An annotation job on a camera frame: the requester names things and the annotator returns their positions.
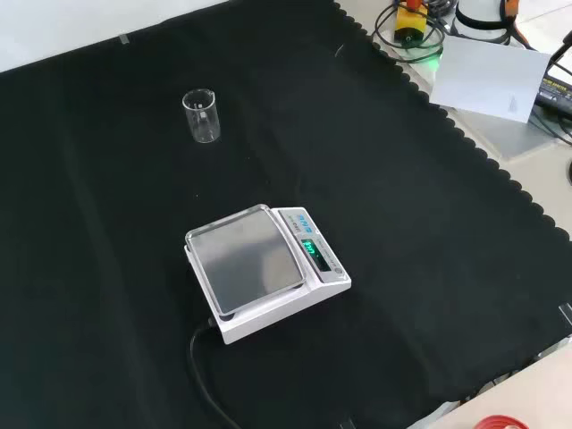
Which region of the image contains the black bench cloth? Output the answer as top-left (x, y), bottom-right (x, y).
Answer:
top-left (0, 0), bottom-right (572, 429)

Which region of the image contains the black coiled cable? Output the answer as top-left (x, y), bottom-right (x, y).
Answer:
top-left (372, 0), bottom-right (450, 51)

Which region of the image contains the grey metal base plate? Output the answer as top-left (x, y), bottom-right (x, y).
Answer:
top-left (372, 31), bottom-right (565, 161)

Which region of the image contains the black power adapter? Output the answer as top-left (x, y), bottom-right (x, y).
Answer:
top-left (534, 73), bottom-right (572, 118)

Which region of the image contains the orange cable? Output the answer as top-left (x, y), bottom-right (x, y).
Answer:
top-left (509, 13), bottom-right (538, 51)

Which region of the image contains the pale board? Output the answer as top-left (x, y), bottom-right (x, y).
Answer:
top-left (428, 35), bottom-right (553, 123)

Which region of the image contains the black balance power cable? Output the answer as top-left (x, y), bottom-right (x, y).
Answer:
top-left (189, 315), bottom-right (239, 429)

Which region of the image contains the clear glass beaker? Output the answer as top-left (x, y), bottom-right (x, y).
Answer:
top-left (181, 88), bottom-right (222, 145)

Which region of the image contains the white electronic balance steel pan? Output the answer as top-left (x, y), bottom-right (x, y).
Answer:
top-left (183, 204), bottom-right (353, 346)

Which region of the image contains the red round object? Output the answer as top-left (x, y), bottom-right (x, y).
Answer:
top-left (474, 414), bottom-right (530, 429)

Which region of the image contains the yellow stop button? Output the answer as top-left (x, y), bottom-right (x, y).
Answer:
top-left (391, 0), bottom-right (429, 49)

